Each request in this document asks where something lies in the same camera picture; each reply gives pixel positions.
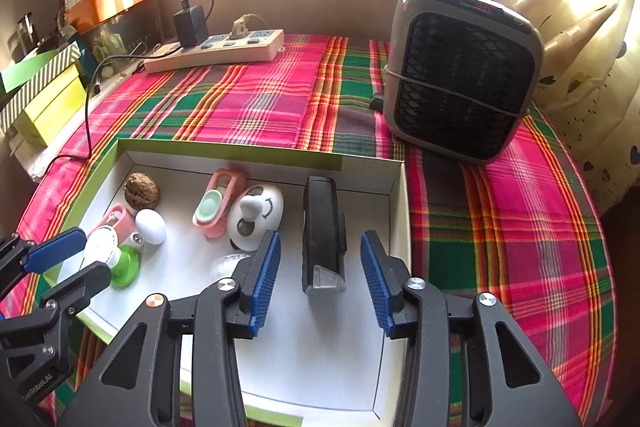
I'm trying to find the white round plastic cap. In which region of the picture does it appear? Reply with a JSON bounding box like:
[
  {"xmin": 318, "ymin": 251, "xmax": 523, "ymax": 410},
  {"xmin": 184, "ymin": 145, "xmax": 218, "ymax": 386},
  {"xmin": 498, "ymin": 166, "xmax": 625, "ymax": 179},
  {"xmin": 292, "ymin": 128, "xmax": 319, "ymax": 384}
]
[{"xmin": 210, "ymin": 253, "xmax": 250, "ymax": 282}]

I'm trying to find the white smiley disc toy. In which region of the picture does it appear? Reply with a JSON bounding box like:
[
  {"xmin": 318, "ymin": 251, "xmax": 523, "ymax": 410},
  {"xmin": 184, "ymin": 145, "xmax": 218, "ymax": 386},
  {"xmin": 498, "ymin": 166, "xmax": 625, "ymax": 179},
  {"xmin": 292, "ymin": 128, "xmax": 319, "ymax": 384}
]
[{"xmin": 227, "ymin": 183, "xmax": 284, "ymax": 251}]

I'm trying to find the black cylindrical flashlight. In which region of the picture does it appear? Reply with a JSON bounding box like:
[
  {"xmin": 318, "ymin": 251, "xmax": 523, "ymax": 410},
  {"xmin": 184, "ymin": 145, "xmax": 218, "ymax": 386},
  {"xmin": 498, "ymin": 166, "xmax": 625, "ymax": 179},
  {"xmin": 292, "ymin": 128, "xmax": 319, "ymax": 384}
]
[{"xmin": 302, "ymin": 176, "xmax": 347, "ymax": 296}]

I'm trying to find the pink case with green insert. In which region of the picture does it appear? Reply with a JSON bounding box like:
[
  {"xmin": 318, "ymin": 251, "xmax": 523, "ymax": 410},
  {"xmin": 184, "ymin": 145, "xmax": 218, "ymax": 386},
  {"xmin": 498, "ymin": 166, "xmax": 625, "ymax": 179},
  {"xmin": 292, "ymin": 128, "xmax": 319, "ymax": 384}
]
[{"xmin": 192, "ymin": 168, "xmax": 246, "ymax": 239}]

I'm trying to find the white egg-shaped object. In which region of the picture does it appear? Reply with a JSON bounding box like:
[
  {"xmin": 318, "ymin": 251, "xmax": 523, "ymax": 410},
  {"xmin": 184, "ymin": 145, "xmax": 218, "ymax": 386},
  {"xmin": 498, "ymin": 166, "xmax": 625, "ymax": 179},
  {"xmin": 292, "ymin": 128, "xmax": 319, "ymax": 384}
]
[{"xmin": 134, "ymin": 209, "xmax": 167, "ymax": 246}]

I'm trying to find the brown walnut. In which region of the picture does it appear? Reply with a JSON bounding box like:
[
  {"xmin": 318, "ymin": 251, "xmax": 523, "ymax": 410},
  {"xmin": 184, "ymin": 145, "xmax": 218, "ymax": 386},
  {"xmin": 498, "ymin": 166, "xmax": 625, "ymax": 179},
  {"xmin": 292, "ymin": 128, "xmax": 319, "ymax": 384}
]
[{"xmin": 124, "ymin": 172, "xmax": 160, "ymax": 211}]

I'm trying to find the white disc green base toy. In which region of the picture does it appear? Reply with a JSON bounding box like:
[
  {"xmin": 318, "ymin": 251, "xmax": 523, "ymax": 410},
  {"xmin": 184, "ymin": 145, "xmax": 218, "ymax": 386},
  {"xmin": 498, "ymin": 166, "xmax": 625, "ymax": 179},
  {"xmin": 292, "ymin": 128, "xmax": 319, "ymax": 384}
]
[{"xmin": 81, "ymin": 225, "xmax": 141, "ymax": 287}]

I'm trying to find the white shelf board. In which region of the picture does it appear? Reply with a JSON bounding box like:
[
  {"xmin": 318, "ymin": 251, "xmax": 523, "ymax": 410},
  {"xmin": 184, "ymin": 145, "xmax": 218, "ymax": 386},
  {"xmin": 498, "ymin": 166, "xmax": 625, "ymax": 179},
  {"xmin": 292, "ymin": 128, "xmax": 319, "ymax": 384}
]
[{"xmin": 8, "ymin": 60, "xmax": 142, "ymax": 183}]

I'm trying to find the green white shallow box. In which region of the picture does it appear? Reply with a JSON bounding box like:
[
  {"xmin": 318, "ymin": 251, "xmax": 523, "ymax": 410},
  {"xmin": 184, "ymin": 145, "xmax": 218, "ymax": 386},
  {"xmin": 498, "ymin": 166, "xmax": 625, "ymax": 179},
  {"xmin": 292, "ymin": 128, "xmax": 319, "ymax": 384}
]
[{"xmin": 60, "ymin": 139, "xmax": 411, "ymax": 426}]

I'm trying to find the pink green plaid blanket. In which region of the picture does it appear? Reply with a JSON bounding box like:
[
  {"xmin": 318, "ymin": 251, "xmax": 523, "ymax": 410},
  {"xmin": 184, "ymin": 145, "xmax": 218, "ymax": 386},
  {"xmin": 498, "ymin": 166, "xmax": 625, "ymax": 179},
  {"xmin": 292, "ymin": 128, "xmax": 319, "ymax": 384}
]
[{"xmin": 1, "ymin": 36, "xmax": 616, "ymax": 426}]

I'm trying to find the striped white green box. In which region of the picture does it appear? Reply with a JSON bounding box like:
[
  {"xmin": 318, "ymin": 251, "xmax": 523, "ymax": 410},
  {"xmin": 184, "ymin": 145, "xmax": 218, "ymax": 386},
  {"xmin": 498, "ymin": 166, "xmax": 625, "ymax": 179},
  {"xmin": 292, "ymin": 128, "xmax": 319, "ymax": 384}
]
[{"xmin": 1, "ymin": 42, "xmax": 81, "ymax": 133}]

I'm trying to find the yellow green box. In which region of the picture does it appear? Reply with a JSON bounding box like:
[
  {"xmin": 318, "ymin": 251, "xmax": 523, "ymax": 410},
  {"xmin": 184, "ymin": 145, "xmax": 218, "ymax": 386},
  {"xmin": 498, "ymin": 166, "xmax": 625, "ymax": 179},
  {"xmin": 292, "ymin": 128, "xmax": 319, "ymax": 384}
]
[{"xmin": 14, "ymin": 63, "xmax": 86, "ymax": 147}]

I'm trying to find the dark green box lid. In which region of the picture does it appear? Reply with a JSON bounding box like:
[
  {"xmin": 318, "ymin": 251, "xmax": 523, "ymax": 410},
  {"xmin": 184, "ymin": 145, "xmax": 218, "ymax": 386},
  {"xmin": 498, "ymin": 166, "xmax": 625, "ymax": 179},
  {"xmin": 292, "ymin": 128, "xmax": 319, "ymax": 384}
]
[{"xmin": 1, "ymin": 50, "xmax": 58, "ymax": 95}]

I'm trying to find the grey black space heater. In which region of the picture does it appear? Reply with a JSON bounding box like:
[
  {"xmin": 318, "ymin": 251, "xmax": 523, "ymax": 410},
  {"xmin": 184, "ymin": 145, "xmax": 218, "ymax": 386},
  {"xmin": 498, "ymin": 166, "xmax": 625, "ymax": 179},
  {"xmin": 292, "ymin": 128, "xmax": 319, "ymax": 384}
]
[{"xmin": 370, "ymin": 0, "xmax": 544, "ymax": 164}]

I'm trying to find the cream power strip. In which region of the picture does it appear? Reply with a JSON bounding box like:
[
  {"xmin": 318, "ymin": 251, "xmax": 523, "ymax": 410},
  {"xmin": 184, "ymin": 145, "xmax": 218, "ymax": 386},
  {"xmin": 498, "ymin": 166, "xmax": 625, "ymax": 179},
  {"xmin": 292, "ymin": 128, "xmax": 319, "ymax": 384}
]
[{"xmin": 144, "ymin": 29, "xmax": 284, "ymax": 72}]

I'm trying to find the beige plug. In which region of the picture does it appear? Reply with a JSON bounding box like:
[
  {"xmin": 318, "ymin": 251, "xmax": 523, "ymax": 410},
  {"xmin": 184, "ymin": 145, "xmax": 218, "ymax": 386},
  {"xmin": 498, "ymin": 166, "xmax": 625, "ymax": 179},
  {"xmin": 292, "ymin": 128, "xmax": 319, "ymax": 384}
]
[{"xmin": 229, "ymin": 13, "xmax": 268, "ymax": 40}]

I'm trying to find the black power adapter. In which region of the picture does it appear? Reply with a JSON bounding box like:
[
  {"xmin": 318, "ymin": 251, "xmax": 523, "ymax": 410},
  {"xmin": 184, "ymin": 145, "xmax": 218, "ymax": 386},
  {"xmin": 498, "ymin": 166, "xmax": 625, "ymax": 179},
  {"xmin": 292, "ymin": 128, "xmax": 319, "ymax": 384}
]
[{"xmin": 174, "ymin": 5, "xmax": 208, "ymax": 49}]

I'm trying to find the cream heart pattern curtain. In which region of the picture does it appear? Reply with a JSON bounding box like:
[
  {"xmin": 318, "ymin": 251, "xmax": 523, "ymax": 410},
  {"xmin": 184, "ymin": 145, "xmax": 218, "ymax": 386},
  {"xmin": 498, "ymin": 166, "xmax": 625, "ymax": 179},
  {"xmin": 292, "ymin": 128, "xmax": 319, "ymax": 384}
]
[{"xmin": 514, "ymin": 0, "xmax": 639, "ymax": 213}]

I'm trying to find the black charger cable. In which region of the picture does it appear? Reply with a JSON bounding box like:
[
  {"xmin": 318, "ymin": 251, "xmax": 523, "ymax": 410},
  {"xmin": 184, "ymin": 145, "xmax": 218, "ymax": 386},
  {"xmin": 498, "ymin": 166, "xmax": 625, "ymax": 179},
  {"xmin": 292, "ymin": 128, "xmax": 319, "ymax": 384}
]
[{"xmin": 41, "ymin": 0, "xmax": 215, "ymax": 168}]

